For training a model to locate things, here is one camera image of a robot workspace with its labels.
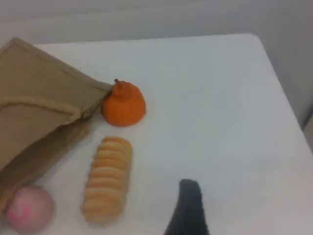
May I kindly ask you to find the brown burlap tote bag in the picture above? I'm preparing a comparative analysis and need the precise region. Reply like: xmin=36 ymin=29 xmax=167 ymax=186
xmin=0 ymin=36 xmax=115 ymax=214

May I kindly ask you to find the orange tangerine with stem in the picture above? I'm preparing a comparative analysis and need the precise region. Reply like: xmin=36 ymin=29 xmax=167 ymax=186
xmin=101 ymin=78 xmax=147 ymax=127

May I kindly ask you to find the long striped bread loaf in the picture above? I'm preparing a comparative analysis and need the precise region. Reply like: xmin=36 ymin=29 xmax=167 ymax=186
xmin=80 ymin=136 xmax=134 ymax=225

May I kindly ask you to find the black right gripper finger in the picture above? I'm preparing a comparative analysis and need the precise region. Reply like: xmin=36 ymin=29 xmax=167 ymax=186
xmin=163 ymin=178 xmax=210 ymax=235

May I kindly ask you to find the pink round bun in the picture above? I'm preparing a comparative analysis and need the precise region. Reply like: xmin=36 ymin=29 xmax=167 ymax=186
xmin=5 ymin=186 xmax=55 ymax=235

